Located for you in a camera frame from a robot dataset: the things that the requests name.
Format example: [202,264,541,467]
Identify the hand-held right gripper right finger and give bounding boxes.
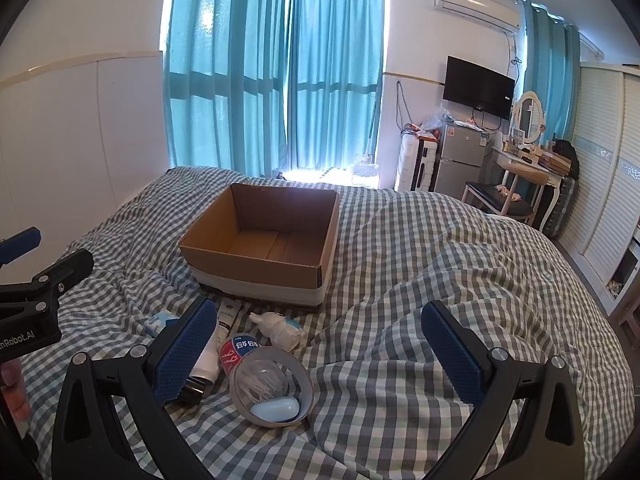
[421,301,586,480]

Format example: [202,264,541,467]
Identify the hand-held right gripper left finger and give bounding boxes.
[51,296,218,480]

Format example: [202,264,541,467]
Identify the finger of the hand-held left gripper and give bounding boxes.
[0,227,42,267]
[0,248,95,311]

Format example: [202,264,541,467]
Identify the grey toothpaste tube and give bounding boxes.
[189,297,242,383]

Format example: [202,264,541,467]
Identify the clear floss pick container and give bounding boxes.
[235,364,291,405]

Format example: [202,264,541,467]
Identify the white dropper bottle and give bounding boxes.
[248,311,305,351]

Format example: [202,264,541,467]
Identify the cardboard box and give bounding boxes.
[179,183,342,309]

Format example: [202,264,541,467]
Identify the person's left hand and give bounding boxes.
[0,360,32,422]

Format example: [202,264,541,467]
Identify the light blue tissue pack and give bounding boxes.
[145,311,182,338]

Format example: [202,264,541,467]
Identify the small black object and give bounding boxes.
[175,377,206,407]

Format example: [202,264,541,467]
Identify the red and blue round tin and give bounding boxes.
[220,334,273,376]

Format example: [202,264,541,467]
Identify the grey checkered blanket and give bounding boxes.
[15,165,636,480]

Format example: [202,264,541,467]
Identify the light blue oval case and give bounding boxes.
[250,396,301,423]

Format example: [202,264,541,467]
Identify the grey tape roll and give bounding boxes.
[230,346,315,428]

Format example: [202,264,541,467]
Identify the white chair dark seat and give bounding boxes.
[461,180,535,221]

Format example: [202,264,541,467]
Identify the dark ribbed suitcase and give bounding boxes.
[545,175,578,238]

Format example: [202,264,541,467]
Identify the grey small fridge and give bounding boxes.
[434,121,488,196]

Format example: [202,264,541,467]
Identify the white suitcase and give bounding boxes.
[395,132,441,192]

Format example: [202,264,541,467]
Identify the white dressing table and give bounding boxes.
[492,145,566,231]

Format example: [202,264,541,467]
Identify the clear water jug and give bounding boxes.
[350,154,379,187]

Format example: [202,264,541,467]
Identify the black bag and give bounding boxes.
[552,139,580,181]

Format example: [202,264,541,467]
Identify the clear plastic bag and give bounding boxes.
[422,105,453,133]

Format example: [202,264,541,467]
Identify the white slatted wardrobe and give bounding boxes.
[555,62,640,311]

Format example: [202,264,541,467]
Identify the oval vanity mirror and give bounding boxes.
[514,91,545,148]

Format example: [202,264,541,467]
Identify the teal window curtain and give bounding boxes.
[285,0,386,171]
[517,0,581,143]
[162,0,293,173]

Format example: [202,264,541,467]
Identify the white air conditioner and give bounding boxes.
[434,0,522,35]

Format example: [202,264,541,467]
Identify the black wall television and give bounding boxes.
[443,56,516,121]

